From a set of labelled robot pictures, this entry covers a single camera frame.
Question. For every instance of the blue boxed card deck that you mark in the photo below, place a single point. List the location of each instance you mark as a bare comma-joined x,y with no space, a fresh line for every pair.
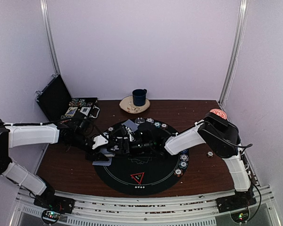
71,111

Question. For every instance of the beige ceramic saucer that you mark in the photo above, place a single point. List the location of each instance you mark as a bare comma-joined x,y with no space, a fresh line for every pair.
127,105

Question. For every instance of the black poker set case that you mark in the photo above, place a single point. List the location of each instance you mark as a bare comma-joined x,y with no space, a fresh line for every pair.
55,99

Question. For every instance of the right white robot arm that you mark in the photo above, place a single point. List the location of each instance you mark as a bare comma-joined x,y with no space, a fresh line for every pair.
221,136

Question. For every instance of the blue playing card deck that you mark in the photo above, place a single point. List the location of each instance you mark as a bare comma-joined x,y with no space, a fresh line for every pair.
108,154

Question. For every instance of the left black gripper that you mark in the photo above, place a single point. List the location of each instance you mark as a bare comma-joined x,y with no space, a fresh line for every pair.
94,157

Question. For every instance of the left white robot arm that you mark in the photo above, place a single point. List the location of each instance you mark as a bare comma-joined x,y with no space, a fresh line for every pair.
17,138

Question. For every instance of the green chips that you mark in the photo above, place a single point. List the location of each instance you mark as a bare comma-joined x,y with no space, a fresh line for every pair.
157,124

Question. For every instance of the blue ten poker chip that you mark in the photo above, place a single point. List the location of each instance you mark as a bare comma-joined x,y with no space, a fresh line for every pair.
184,157

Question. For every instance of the dark blue mug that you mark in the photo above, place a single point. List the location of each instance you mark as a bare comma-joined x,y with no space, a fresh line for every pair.
139,97

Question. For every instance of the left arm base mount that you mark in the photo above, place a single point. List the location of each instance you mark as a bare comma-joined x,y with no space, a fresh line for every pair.
52,212

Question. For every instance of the green fifty poker chip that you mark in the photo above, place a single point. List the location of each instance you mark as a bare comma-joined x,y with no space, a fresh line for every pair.
183,165

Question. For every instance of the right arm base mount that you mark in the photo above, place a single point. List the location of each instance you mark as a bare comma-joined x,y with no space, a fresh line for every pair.
239,208

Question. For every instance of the white boxed card deck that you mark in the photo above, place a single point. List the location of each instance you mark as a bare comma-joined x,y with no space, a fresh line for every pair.
85,110

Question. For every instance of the red triangle all-in marker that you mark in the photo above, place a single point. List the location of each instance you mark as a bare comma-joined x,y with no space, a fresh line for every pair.
138,177

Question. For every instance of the dealt card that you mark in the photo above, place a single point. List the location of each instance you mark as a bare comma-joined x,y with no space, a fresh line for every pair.
99,163
130,124

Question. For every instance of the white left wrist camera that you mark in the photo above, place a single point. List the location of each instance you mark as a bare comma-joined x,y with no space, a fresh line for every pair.
99,140

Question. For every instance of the red patterned small bowl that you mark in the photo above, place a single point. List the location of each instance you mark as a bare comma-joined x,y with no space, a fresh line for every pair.
219,113

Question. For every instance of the round black poker mat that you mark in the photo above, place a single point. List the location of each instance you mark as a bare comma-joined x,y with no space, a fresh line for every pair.
136,162

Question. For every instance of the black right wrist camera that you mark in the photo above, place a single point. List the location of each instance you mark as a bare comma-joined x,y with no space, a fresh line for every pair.
148,132

